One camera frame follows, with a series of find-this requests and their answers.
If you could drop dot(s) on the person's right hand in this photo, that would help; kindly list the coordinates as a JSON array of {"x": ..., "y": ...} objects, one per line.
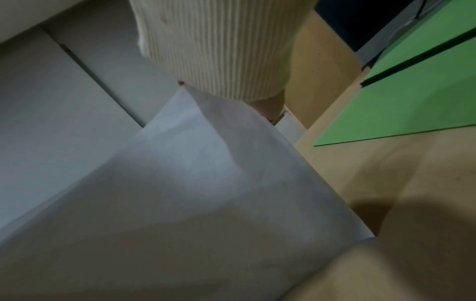
[{"x": 416, "y": 258}]

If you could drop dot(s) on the person's left hand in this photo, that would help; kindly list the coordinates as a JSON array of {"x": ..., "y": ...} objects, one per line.
[{"x": 270, "y": 108}]

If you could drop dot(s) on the large white paper sheet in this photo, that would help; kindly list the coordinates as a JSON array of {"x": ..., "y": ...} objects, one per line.
[{"x": 178, "y": 205}]

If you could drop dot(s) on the person's left forearm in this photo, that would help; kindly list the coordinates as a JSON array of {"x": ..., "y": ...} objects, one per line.
[{"x": 219, "y": 44}]

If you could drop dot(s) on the narrow white paper strip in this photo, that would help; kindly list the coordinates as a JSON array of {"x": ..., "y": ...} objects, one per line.
[{"x": 293, "y": 129}]

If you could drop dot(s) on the dark blue panel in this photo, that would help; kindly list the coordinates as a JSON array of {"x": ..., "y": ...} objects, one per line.
[{"x": 346, "y": 20}]

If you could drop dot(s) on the green board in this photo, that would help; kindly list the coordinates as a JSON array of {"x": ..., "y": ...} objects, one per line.
[
  {"x": 409, "y": 108},
  {"x": 427, "y": 38}
]

